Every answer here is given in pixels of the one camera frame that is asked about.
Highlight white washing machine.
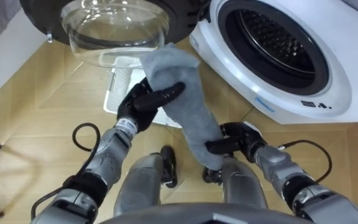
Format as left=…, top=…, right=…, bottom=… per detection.
left=189, top=0, right=358, bottom=125

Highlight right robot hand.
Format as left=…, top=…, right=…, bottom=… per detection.
left=204, top=121, right=269, bottom=164

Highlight white laundry basket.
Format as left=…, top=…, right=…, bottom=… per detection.
left=103, top=67, right=183, bottom=129

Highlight open washing machine door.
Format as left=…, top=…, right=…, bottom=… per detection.
left=19, top=0, right=211, bottom=69

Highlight grey towel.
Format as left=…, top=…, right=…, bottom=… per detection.
left=139, top=42, right=225, bottom=171

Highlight robot body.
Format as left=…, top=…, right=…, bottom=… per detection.
left=99, top=202, right=315, bottom=224

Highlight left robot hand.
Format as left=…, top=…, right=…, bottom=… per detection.
left=117, top=77, right=186, bottom=133

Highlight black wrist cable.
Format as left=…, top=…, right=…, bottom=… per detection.
left=277, top=139, right=333, bottom=184
left=30, top=122, right=101, bottom=220

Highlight robot legs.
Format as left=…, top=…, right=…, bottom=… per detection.
left=113, top=145, right=269, bottom=218

